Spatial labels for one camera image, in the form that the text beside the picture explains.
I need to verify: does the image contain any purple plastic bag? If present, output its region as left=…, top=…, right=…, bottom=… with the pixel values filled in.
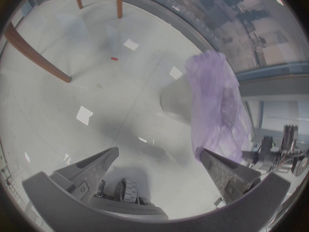
left=185, top=51, right=253, bottom=163

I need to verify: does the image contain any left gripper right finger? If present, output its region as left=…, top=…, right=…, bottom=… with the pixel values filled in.
left=200, top=148, right=261, bottom=204

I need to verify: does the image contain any white trash bin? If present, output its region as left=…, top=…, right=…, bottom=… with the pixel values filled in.
left=159, top=77, right=201, bottom=130

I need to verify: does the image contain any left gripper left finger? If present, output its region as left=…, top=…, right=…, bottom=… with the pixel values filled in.
left=49, top=147, right=120, bottom=200

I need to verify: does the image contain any window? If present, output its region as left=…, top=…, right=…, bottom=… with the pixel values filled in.
left=100, top=0, right=309, bottom=103

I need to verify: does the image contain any white chair with wooden legs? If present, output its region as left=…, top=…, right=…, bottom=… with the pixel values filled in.
left=4, top=0, right=124, bottom=83

